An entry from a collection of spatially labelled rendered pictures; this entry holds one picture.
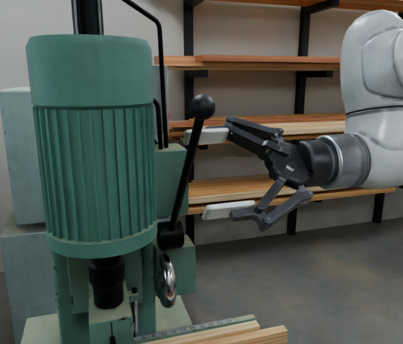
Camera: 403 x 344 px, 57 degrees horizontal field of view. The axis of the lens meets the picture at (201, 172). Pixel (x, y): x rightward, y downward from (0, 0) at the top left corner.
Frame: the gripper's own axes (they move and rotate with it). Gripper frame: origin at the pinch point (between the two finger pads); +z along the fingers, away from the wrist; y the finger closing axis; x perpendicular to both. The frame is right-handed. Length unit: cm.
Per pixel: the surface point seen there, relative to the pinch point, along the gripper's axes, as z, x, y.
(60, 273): 23.4, -38.5, 3.4
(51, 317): 29, -71, 4
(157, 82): -0.5, -13.6, 35.5
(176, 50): -53, -126, 205
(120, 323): 12.7, -22.5, -13.2
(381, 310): -156, -174, 3
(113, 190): 12.6, -2.1, -0.5
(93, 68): 14.1, 11.0, 9.5
